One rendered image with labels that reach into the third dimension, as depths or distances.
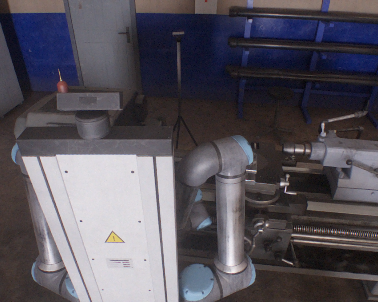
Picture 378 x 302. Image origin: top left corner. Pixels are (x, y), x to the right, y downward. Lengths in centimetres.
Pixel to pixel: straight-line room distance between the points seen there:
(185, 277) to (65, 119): 108
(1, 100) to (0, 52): 71
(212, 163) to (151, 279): 42
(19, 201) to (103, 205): 273
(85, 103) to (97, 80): 475
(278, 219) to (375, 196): 66
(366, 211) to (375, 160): 31
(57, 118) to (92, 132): 121
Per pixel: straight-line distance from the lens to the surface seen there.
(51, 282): 149
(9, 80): 542
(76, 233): 88
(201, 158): 99
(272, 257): 202
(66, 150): 70
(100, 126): 64
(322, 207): 197
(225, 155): 101
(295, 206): 189
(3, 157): 430
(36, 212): 128
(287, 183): 178
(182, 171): 103
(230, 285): 138
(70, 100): 66
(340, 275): 222
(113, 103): 63
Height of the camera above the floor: 212
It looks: 34 degrees down
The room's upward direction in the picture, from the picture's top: straight up
